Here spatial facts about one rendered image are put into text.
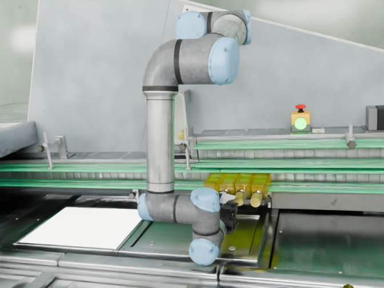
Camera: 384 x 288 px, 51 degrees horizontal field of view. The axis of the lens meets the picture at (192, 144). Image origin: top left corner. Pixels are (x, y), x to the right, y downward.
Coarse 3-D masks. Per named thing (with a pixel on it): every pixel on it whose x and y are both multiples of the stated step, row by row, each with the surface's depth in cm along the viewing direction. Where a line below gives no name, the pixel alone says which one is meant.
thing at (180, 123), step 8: (176, 96) 172; (176, 104) 173; (184, 104) 165; (176, 112) 174; (184, 112) 166; (176, 120) 175; (184, 120) 167; (176, 128) 176; (184, 128) 175; (176, 136) 177; (176, 144) 171
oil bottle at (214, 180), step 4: (212, 176) 153; (216, 176) 153; (220, 176) 152; (208, 180) 150; (212, 180) 149; (216, 180) 149; (220, 180) 149; (204, 184) 146; (208, 184) 146; (212, 184) 145; (216, 184) 145; (212, 188) 144; (216, 188) 144
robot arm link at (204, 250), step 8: (200, 240) 104; (208, 240) 104; (216, 240) 106; (192, 248) 105; (200, 248) 104; (208, 248) 103; (216, 248) 105; (192, 256) 105; (200, 256) 104; (208, 256) 104; (216, 256) 104; (200, 264) 105; (208, 264) 105
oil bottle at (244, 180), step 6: (240, 174) 152; (246, 174) 151; (252, 174) 151; (240, 180) 146; (246, 180) 146; (252, 180) 147; (234, 186) 143; (240, 186) 141; (246, 186) 141; (246, 192) 141; (246, 198) 142
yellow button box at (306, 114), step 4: (292, 112) 159; (296, 112) 158; (300, 112) 156; (304, 112) 157; (308, 112) 156; (292, 116) 155; (296, 116) 155; (300, 116) 155; (304, 116) 154; (308, 116) 154; (292, 120) 156; (308, 120) 154; (292, 124) 156; (308, 124) 155; (292, 128) 157; (296, 128) 156; (304, 128) 155; (308, 128) 155
